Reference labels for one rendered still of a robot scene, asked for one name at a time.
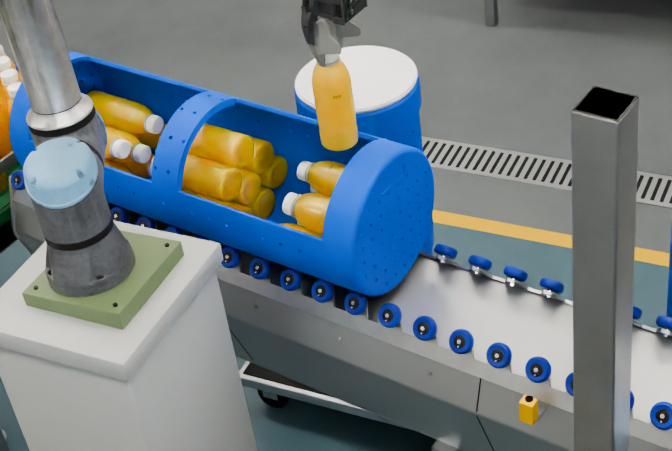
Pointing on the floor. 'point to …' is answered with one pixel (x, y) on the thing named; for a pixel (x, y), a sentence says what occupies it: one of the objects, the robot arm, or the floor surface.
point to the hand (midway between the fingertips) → (326, 52)
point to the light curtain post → (603, 265)
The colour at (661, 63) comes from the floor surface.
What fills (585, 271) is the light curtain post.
